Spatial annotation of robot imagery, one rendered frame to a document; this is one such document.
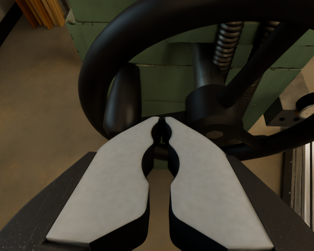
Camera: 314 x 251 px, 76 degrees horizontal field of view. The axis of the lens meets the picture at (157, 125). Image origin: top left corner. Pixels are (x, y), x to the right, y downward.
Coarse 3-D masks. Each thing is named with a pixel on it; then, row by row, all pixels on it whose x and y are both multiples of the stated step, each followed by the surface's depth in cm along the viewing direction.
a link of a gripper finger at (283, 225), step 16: (240, 176) 8; (256, 176) 8; (256, 192) 7; (272, 192) 7; (256, 208) 6; (272, 208) 6; (288, 208) 6; (272, 224) 6; (288, 224) 6; (304, 224) 6; (272, 240) 6; (288, 240) 6; (304, 240) 6
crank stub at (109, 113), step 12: (120, 72) 14; (132, 72) 14; (120, 84) 14; (132, 84) 14; (120, 96) 13; (132, 96) 13; (108, 108) 13; (120, 108) 12; (132, 108) 13; (108, 120) 12; (120, 120) 12; (132, 120) 12; (108, 132) 13; (120, 132) 12
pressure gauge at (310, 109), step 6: (306, 96) 41; (312, 96) 40; (300, 102) 42; (306, 102) 40; (312, 102) 40; (300, 108) 42; (306, 108) 40; (312, 108) 40; (300, 114) 42; (306, 114) 42
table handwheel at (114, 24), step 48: (144, 0) 12; (192, 0) 11; (240, 0) 11; (288, 0) 10; (96, 48) 14; (144, 48) 14; (192, 48) 28; (288, 48) 14; (96, 96) 18; (192, 96) 22; (240, 96) 18; (240, 144) 32; (288, 144) 27
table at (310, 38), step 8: (216, 24) 22; (248, 24) 22; (256, 24) 22; (184, 32) 23; (192, 32) 23; (200, 32) 23; (208, 32) 23; (216, 32) 23; (248, 32) 22; (256, 32) 22; (312, 32) 22; (168, 40) 24; (176, 40) 24; (184, 40) 24; (192, 40) 24; (200, 40) 24; (208, 40) 24; (240, 40) 23; (248, 40) 23; (304, 40) 23; (312, 40) 23
